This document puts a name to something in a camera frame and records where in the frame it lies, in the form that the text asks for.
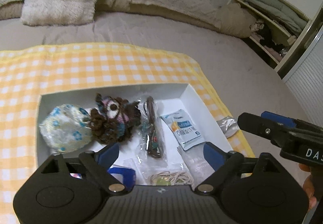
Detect brown strap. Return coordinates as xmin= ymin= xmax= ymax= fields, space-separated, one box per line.
xmin=137 ymin=96 xmax=169 ymax=164

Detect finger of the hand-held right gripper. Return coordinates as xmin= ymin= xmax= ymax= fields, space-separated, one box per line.
xmin=261 ymin=111 xmax=323 ymax=136
xmin=238 ymin=112 xmax=288 ymax=147

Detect folded grey-green blankets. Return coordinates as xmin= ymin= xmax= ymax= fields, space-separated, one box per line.
xmin=242 ymin=0 xmax=310 ymax=34

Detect blue and white sachet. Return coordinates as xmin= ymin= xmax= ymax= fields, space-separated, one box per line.
xmin=160 ymin=108 xmax=205 ymax=151

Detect white closet shelf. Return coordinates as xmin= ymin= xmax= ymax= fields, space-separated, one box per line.
xmin=227 ymin=0 xmax=319 ymax=71

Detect silver foil packet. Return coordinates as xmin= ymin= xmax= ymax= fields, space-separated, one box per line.
xmin=216 ymin=116 xmax=241 ymax=139

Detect white cardboard box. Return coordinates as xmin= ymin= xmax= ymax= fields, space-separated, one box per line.
xmin=36 ymin=83 xmax=234 ymax=187

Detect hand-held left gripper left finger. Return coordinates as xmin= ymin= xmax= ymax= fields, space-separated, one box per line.
xmin=40 ymin=142 xmax=128 ymax=192

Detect brown knitted doll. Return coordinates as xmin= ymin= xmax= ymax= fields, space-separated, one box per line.
xmin=89 ymin=93 xmax=142 ymax=145

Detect yellow checked blanket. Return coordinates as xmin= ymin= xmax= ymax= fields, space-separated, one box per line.
xmin=0 ymin=41 xmax=256 ymax=224

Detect floral fabric pouch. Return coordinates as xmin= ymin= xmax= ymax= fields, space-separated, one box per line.
xmin=39 ymin=103 xmax=93 ymax=153

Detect white slatted cabinet door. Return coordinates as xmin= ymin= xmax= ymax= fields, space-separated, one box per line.
xmin=282 ymin=34 xmax=323 ymax=124

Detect grey packet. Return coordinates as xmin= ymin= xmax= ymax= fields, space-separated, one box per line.
xmin=177 ymin=145 xmax=215 ymax=180

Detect blue strap item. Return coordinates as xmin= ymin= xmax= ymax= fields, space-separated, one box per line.
xmin=107 ymin=167 xmax=137 ymax=186

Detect person's right hand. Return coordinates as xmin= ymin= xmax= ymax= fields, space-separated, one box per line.
xmin=298 ymin=163 xmax=318 ymax=211

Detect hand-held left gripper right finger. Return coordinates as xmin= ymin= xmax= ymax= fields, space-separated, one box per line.
xmin=194 ymin=141 xmax=283 ymax=189

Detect beige folded duvet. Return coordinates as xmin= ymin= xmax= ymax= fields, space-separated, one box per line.
xmin=0 ymin=0 xmax=258 ymax=39

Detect bed with grey sheet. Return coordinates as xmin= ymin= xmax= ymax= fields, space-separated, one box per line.
xmin=0 ymin=9 xmax=323 ymax=164

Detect rubber bands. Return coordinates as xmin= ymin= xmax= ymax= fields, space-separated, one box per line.
xmin=137 ymin=163 xmax=195 ymax=187

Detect pile of dark clothes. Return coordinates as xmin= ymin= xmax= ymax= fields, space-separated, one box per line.
xmin=249 ymin=19 xmax=299 ymax=58

